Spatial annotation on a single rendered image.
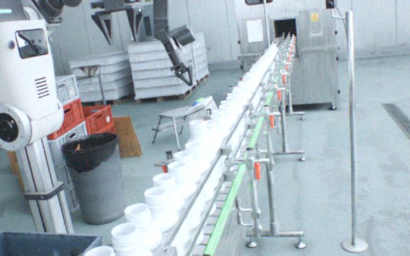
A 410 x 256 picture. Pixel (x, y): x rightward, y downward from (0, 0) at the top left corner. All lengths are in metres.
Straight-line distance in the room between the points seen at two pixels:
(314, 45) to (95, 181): 3.64
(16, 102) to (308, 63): 4.74
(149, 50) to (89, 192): 4.93
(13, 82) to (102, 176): 1.87
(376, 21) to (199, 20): 4.75
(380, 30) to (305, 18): 5.87
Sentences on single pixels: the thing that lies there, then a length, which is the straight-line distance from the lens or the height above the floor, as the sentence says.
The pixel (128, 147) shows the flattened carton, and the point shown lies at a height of 0.12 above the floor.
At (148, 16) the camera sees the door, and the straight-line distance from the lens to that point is 11.87.
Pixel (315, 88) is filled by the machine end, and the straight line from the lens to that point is 5.69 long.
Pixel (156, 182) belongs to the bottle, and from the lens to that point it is 0.69.
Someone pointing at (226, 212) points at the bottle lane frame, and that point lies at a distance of 0.92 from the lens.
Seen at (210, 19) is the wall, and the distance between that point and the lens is 11.38.
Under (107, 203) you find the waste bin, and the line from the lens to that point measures 3.14.
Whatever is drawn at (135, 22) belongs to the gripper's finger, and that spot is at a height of 1.44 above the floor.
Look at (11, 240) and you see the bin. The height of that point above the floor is 0.92.
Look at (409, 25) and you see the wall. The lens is 11.43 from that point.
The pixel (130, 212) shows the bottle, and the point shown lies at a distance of 0.61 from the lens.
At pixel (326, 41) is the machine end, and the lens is 5.61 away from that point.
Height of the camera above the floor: 1.42
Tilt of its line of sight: 15 degrees down
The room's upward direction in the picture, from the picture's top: 7 degrees counter-clockwise
